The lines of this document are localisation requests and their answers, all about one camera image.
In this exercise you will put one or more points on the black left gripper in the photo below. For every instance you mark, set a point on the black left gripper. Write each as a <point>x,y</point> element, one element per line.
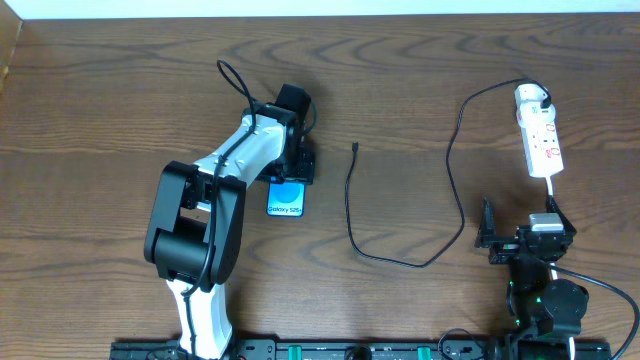
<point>304,167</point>

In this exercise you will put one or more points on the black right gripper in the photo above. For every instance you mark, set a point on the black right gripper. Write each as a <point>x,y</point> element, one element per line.
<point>507,242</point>

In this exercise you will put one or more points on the blue screen Galaxy smartphone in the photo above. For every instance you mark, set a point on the blue screen Galaxy smartphone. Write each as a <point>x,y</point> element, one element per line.
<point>286,199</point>

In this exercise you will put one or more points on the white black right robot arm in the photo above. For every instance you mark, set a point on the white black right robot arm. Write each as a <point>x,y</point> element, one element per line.
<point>547,311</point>

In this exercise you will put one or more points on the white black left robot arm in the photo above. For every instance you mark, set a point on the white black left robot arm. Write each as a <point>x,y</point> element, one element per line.
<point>197,219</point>

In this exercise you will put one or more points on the white charger plug adapter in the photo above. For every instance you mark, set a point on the white charger plug adapter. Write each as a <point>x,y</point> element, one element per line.
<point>532,92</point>

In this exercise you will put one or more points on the white power strip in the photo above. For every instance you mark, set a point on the white power strip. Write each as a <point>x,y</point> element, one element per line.
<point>540,139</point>

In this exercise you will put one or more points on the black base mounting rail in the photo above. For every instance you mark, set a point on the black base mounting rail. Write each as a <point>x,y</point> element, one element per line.
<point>266,349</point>

